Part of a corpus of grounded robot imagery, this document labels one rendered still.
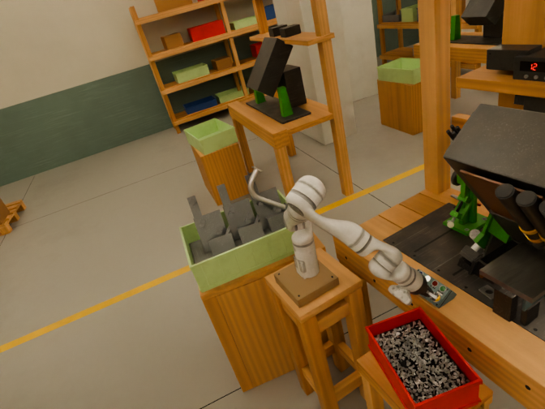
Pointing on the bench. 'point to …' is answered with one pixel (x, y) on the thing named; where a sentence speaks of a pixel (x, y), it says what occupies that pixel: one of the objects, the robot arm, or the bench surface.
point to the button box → (439, 292)
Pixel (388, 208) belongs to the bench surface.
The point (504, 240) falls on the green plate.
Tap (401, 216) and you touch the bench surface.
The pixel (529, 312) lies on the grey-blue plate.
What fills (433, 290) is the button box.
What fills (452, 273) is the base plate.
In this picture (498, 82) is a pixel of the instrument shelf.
